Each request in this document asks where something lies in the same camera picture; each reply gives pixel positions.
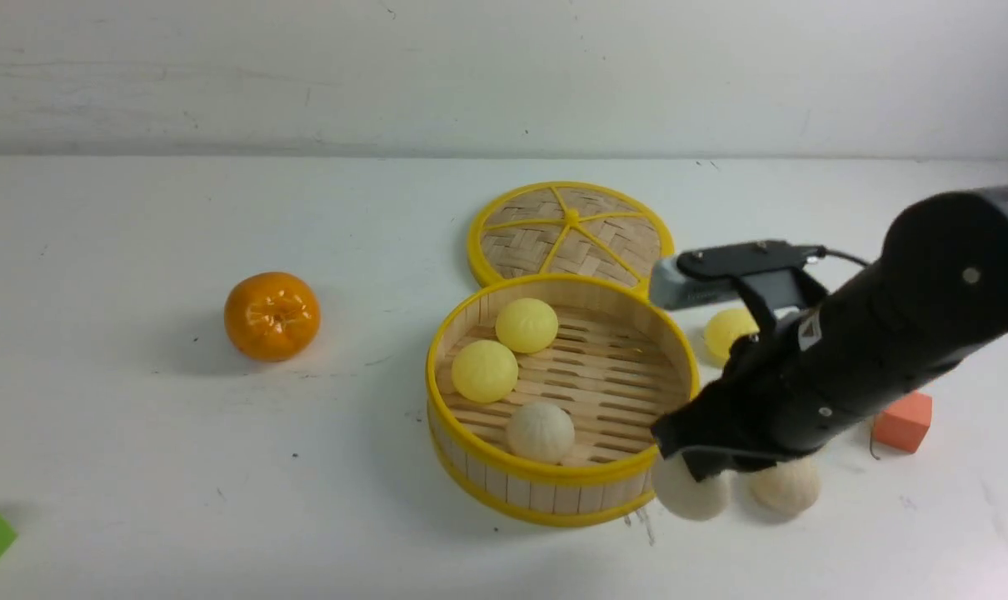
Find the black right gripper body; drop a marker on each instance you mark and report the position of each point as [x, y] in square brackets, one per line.
[793, 390]

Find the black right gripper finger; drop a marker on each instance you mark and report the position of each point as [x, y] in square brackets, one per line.
[707, 462]

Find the white pleated bun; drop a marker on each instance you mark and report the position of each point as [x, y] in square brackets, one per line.
[682, 495]
[541, 432]
[789, 488]

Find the yellow bun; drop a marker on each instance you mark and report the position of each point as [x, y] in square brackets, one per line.
[484, 371]
[724, 329]
[527, 325]

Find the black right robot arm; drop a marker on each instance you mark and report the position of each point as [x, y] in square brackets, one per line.
[954, 247]

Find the bamboo steamer tray yellow rim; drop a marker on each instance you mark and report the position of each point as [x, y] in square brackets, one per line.
[615, 367]

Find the woven bamboo steamer lid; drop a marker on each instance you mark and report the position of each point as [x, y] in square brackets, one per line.
[566, 227]

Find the orange foam cube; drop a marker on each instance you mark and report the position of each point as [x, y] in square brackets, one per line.
[903, 425]

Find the orange toy tangerine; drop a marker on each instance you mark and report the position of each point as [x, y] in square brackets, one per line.
[272, 316]

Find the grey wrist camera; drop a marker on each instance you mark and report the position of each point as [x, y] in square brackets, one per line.
[766, 276]

